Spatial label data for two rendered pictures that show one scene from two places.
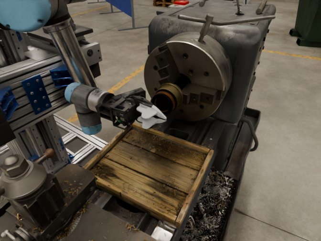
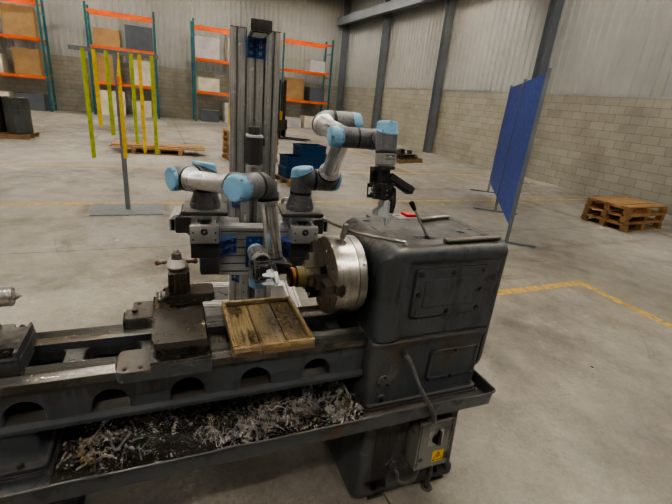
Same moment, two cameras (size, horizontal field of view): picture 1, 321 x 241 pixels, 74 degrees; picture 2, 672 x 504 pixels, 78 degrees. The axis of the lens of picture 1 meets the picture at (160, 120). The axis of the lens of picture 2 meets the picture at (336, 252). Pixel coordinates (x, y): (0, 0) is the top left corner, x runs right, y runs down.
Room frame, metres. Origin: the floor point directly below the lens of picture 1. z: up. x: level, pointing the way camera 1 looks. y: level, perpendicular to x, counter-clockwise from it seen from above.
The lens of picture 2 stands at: (-0.47, -1.06, 1.75)
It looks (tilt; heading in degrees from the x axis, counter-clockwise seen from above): 20 degrees down; 39
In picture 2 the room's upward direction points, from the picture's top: 6 degrees clockwise
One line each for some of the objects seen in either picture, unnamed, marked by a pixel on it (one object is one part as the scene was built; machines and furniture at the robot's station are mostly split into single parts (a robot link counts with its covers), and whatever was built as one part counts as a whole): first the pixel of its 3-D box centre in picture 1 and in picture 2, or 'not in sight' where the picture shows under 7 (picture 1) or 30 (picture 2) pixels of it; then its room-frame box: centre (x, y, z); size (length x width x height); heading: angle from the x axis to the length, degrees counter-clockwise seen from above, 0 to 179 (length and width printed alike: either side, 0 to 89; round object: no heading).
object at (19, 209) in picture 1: (37, 195); (178, 278); (0.25, 0.25, 1.07); 0.07 x 0.07 x 0.10; 62
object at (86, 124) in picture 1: (90, 116); (259, 274); (0.65, 0.26, 0.97); 0.11 x 0.08 x 0.11; 7
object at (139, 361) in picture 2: not in sight; (165, 331); (0.17, 0.21, 0.90); 0.47 x 0.30 x 0.06; 62
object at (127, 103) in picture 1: (119, 109); (263, 268); (0.55, 0.13, 1.08); 0.12 x 0.09 x 0.08; 62
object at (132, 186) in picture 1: (150, 163); (265, 323); (0.49, 0.04, 0.89); 0.36 x 0.30 x 0.04; 62
